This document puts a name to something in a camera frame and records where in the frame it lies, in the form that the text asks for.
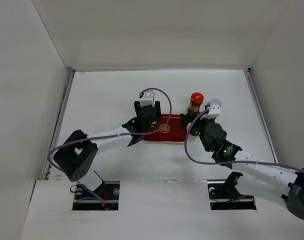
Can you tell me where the white-lid jar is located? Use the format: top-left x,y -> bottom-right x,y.
210,99 -> 222,108

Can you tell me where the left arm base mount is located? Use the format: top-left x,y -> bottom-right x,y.
69,170 -> 120,211

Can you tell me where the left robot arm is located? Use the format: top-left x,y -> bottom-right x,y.
53,101 -> 162,182

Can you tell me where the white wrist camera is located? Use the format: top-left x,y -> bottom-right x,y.
139,90 -> 155,107
204,103 -> 221,119

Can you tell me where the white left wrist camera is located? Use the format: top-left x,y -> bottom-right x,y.
139,90 -> 155,107

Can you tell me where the red lacquer tray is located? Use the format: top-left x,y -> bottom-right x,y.
143,113 -> 187,143

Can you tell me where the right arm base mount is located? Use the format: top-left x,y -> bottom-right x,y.
207,172 -> 257,211

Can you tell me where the short red-lid chili jar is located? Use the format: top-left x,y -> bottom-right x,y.
189,126 -> 199,136

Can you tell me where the tall red-lid sauce jar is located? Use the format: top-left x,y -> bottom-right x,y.
187,92 -> 204,113

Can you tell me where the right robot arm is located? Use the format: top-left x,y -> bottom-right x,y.
180,111 -> 304,220

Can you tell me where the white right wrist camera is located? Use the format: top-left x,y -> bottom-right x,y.
204,103 -> 221,119

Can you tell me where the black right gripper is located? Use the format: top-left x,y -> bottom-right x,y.
180,111 -> 215,152

